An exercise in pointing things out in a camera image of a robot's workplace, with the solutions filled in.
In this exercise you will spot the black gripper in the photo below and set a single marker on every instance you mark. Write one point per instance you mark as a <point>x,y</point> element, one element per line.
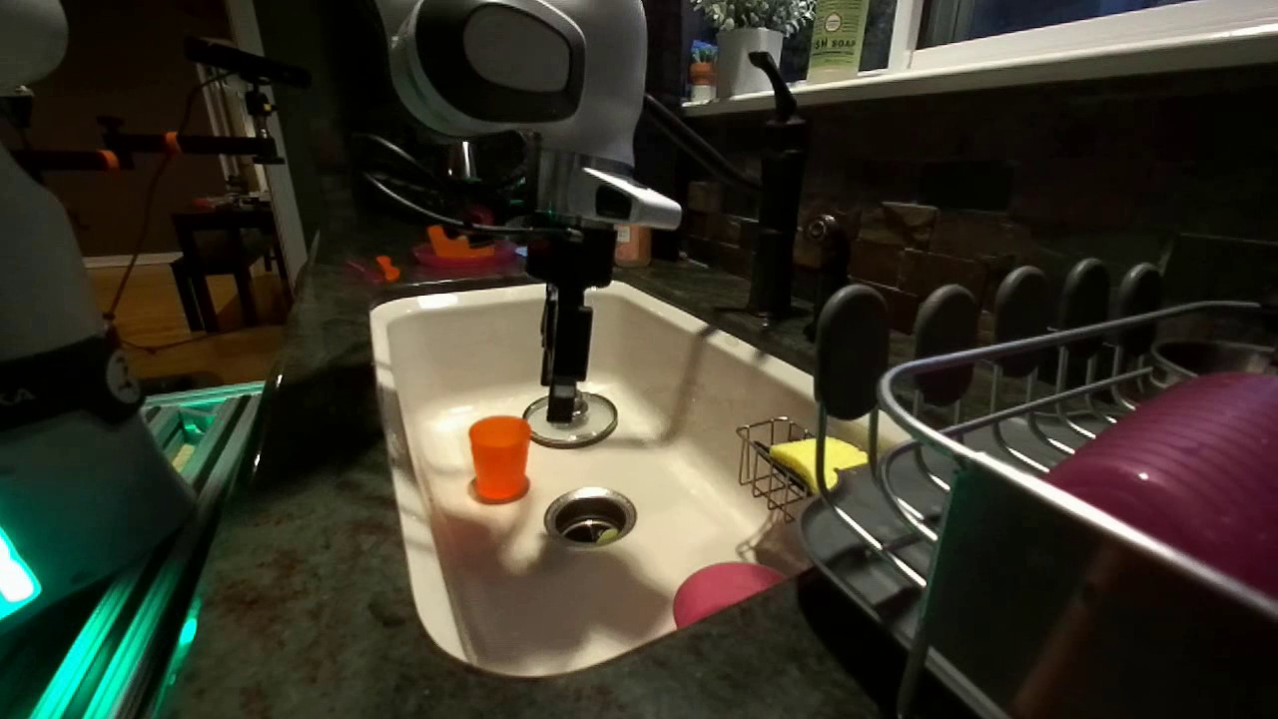
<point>573,262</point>

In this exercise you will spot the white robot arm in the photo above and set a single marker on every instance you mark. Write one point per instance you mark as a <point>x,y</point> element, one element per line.
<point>521,65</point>

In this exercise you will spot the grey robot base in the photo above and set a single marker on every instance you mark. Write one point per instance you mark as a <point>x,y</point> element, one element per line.
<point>67,399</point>

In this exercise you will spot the metal sink drain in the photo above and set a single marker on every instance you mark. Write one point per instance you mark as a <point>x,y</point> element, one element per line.
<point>589,518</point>

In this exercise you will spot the round metal sink stopper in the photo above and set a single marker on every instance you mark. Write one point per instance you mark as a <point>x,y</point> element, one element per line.
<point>601,426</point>

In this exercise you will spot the orange plastic cup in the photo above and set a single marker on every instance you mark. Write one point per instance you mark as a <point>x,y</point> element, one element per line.
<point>501,459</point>

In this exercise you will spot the cream sink basin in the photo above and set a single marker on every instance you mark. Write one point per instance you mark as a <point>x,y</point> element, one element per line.
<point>452,386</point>

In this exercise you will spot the orange label soap bottle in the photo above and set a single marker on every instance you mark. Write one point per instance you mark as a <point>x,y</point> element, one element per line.
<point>632,243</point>

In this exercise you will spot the yellow sponge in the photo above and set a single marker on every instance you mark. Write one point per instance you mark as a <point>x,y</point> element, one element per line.
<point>817,459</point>

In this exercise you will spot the black kitchen faucet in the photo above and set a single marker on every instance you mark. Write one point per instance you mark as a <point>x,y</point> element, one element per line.
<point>781,199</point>

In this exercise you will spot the pink plate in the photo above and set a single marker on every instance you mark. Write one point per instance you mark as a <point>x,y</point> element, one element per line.
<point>721,591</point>

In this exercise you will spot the dark wooden stool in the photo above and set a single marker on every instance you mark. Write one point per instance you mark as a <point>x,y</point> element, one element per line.
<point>227,262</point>

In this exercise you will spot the potted plant white pot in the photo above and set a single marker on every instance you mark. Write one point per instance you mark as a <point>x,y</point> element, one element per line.
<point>747,44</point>

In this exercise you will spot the magenta plates stack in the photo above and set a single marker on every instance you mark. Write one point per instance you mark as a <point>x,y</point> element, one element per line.
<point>1185,464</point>

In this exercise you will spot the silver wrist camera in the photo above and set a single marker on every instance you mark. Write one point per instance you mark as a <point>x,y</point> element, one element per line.
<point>632,199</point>

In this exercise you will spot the black camera stand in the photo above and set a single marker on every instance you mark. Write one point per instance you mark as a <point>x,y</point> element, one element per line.
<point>200,131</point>

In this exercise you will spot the aluminium frame rail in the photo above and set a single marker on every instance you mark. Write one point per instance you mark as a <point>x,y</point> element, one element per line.
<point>144,560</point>

